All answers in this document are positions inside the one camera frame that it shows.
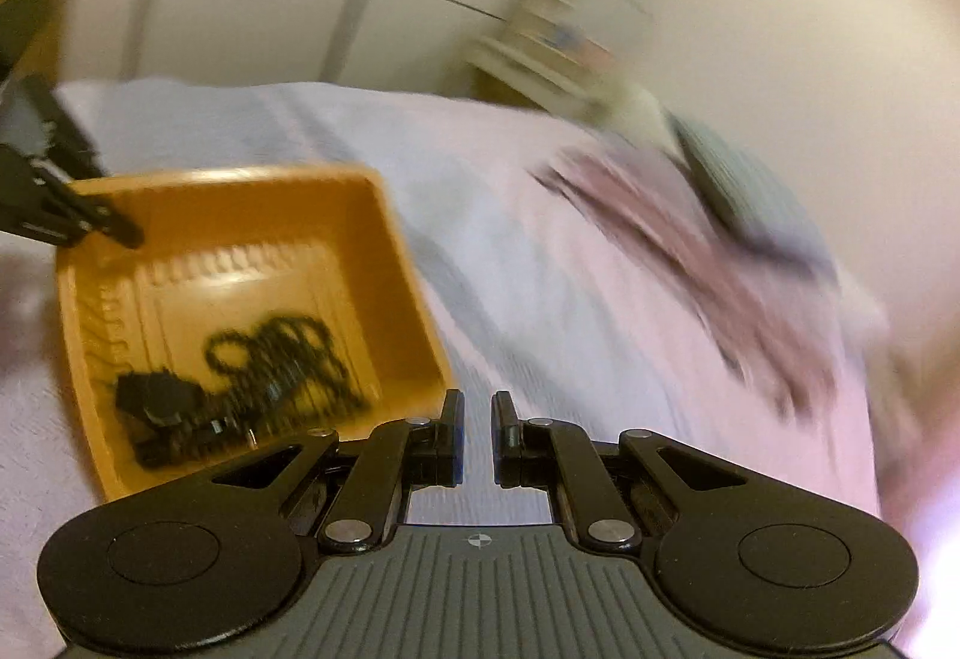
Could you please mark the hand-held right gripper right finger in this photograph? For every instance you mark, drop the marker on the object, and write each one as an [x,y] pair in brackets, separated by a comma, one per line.
[501,449]

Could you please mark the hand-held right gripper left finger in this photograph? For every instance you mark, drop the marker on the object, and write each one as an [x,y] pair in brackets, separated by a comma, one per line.
[455,453]

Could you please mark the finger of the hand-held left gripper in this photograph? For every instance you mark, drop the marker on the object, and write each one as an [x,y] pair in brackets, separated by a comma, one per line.
[41,119]
[45,202]

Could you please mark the yellow plastic tray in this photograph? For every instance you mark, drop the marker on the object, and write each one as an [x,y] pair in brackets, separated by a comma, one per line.
[352,239]

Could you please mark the folded pink blanket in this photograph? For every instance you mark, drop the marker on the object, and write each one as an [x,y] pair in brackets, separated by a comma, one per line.
[675,254]

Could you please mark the green pillow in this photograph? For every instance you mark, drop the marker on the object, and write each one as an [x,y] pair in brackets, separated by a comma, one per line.
[742,187]

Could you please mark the white dressing table with mirror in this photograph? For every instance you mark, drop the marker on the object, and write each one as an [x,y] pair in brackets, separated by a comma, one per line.
[555,44]

